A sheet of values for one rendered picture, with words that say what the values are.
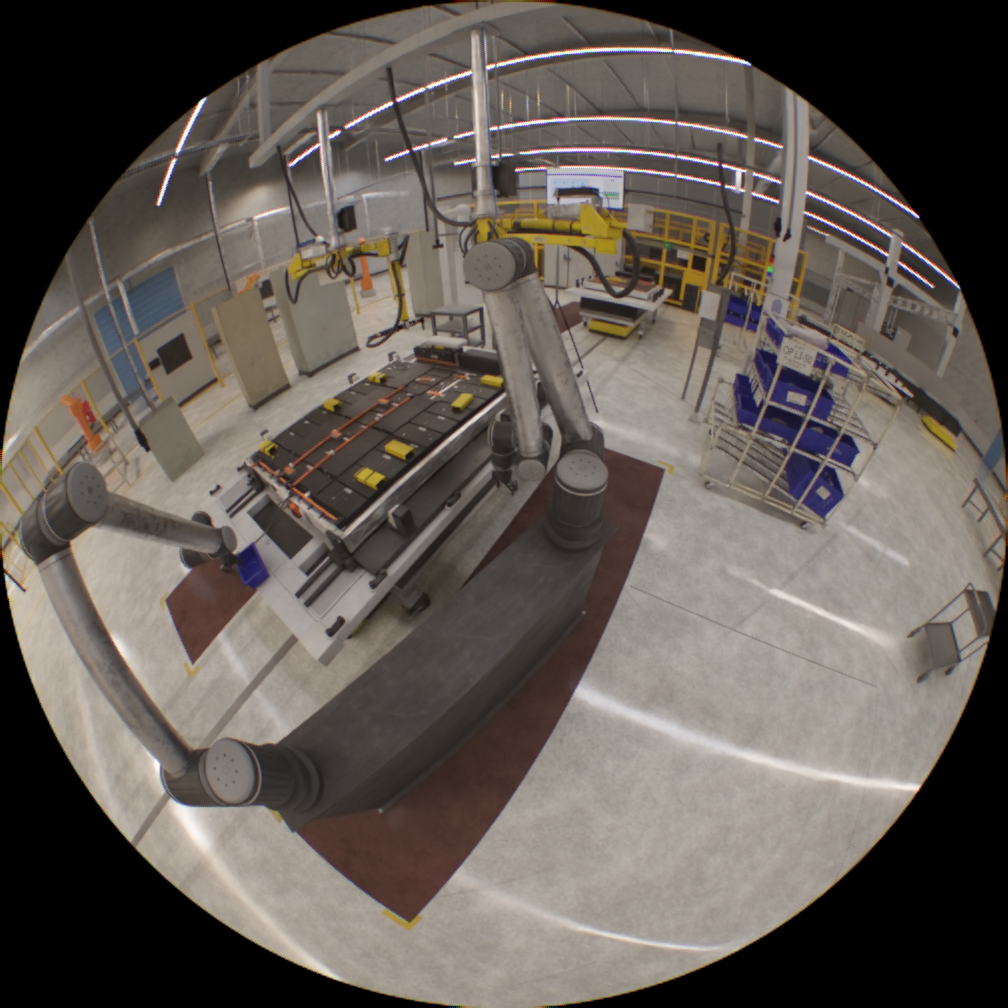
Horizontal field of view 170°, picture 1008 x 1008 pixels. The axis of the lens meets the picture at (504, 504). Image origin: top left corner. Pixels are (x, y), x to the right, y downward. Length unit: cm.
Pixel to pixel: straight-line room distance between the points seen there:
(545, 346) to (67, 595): 165
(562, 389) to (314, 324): 568
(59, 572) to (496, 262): 140
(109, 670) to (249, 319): 557
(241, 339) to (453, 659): 567
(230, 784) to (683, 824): 211
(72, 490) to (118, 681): 51
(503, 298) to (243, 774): 146
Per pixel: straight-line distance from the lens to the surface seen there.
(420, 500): 171
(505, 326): 102
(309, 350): 656
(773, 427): 327
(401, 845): 222
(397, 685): 125
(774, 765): 266
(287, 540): 205
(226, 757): 111
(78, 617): 113
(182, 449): 588
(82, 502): 95
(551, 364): 125
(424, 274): 829
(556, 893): 224
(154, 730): 122
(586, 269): 1106
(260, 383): 630
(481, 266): 97
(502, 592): 131
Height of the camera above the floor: 206
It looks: 47 degrees down
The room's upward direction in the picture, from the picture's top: 3 degrees counter-clockwise
